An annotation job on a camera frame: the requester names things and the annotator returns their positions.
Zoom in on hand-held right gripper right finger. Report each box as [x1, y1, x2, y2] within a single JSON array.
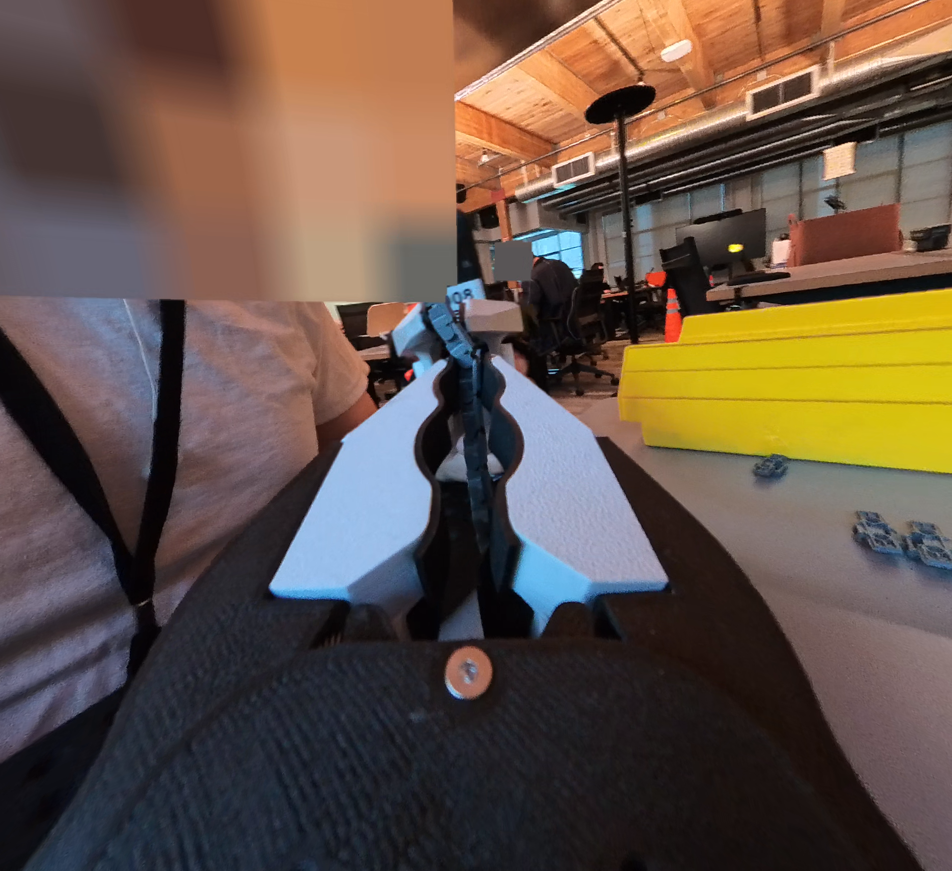
[[485, 355, 670, 640]]

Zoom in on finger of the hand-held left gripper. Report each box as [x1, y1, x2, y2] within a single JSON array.
[[463, 298, 523, 368], [390, 304, 441, 380]]

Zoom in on black office chair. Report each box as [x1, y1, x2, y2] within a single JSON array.
[[658, 237, 718, 318], [546, 284, 618, 396]]

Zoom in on black lanyard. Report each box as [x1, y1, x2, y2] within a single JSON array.
[[0, 300, 187, 679]]

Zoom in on metal air duct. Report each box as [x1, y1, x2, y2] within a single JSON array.
[[513, 46, 952, 203]]

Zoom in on black computer monitor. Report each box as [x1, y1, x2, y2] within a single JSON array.
[[675, 208, 767, 273]]

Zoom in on grey desk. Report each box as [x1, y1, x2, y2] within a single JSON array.
[[580, 403, 952, 871]]

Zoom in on yellow plastic bin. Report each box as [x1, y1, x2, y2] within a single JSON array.
[[617, 289, 952, 474]]

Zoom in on grey track chain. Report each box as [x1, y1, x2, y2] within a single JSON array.
[[422, 302, 514, 567]]

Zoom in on brown desk partition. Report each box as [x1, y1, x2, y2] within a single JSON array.
[[788, 203, 902, 266]]

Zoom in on person's pale shirt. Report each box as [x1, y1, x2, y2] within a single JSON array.
[[0, 298, 373, 760]]

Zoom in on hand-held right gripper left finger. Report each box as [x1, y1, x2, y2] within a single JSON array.
[[268, 358, 462, 640]]

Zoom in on black floor lamp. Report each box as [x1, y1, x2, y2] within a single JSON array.
[[584, 84, 657, 344]]

